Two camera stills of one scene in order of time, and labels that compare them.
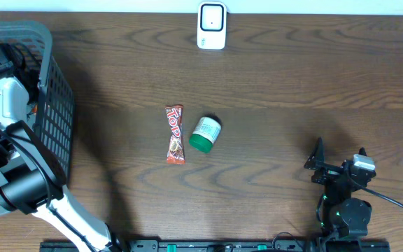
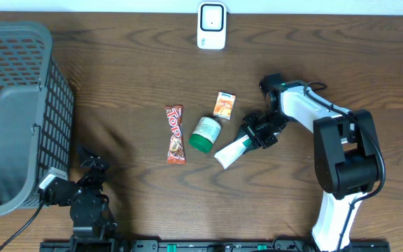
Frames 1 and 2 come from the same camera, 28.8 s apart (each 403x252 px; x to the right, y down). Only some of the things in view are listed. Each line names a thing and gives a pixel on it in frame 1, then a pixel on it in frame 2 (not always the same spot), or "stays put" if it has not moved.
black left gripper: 21,73 -> 98,166
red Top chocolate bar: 175,153 stays put
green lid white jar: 204,134 stays put
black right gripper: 317,157 -> 257,138
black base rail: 231,246 stays put
